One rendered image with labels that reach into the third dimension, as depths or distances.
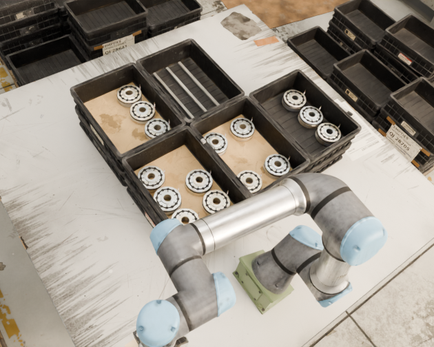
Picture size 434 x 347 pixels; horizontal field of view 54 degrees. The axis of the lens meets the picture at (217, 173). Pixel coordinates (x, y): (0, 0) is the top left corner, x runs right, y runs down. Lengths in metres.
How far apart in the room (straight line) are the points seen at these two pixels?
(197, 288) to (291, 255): 0.63
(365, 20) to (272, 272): 2.32
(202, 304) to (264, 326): 0.80
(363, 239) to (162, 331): 0.47
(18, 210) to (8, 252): 0.75
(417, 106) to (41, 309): 2.33
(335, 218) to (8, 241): 1.93
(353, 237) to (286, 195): 0.17
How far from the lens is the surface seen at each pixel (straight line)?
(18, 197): 1.82
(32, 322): 2.37
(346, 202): 1.00
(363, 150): 2.08
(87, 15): 2.83
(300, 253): 1.39
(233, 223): 0.91
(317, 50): 3.15
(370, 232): 0.98
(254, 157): 1.72
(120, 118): 1.80
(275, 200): 0.96
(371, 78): 2.93
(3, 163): 1.93
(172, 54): 1.97
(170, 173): 1.64
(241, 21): 2.49
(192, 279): 0.83
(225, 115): 1.76
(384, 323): 2.55
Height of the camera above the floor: 2.22
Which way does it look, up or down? 58 degrees down
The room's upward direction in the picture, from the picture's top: 12 degrees clockwise
